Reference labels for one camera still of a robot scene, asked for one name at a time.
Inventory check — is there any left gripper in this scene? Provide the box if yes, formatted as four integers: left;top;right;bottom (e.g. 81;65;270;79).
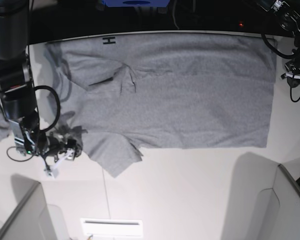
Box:
283;60;300;88

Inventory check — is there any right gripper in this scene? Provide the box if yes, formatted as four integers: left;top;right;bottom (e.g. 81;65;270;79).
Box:
38;132;83;158

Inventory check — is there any grey T-shirt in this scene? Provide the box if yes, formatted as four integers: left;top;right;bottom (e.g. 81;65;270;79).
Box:
45;33;277;177

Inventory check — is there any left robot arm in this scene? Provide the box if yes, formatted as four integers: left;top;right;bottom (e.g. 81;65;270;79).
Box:
256;0;300;89

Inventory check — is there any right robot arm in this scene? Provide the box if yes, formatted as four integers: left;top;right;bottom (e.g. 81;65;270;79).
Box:
0;0;82;159

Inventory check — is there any blue box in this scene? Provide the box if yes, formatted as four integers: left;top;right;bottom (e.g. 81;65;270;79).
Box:
102;0;170;8

